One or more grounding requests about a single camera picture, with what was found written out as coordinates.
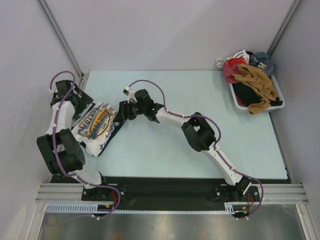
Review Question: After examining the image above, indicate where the white slotted cable duct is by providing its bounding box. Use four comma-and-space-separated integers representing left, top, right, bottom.
46, 202, 261, 215

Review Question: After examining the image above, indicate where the left aluminium frame post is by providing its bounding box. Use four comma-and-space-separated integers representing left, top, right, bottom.
36, 0, 84, 78

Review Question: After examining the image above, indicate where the right aluminium frame post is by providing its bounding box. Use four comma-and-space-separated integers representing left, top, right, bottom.
266, 0, 304, 58

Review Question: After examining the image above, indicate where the red pink garment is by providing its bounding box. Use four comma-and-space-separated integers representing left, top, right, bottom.
222, 58, 246, 84

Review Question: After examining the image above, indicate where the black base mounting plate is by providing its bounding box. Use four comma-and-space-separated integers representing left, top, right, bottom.
50, 175, 291, 212

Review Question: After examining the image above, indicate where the navy tank top red trim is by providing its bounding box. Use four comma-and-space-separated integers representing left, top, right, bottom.
98, 122, 124, 157

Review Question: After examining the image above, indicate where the white tank top navy trim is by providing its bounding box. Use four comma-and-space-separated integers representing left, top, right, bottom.
71, 102, 117, 157

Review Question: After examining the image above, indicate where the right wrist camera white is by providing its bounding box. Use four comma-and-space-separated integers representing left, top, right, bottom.
122, 86, 135, 102

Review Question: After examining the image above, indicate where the black garment in basket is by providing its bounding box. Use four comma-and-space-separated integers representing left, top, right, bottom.
232, 82, 284, 112

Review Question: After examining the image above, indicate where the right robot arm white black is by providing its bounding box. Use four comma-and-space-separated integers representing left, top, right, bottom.
114, 86, 252, 201

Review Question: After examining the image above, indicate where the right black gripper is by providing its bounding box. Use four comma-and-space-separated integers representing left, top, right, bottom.
114, 100, 147, 123

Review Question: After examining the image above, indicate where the tan brown garment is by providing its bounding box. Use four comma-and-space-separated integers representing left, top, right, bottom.
232, 64, 278, 115

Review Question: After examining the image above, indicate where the blue denim printed garment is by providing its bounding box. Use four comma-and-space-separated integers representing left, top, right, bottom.
249, 52, 276, 77

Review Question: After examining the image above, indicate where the white printed garment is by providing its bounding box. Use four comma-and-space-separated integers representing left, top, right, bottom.
215, 50, 250, 68

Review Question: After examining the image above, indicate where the white plastic laundry basket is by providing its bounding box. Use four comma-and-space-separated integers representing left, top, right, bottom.
227, 74, 286, 111

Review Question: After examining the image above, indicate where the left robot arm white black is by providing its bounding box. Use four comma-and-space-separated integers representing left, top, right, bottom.
36, 80, 111, 200

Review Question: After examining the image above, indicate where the aluminium frame post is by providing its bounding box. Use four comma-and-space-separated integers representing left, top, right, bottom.
36, 0, 84, 78
266, 0, 304, 58

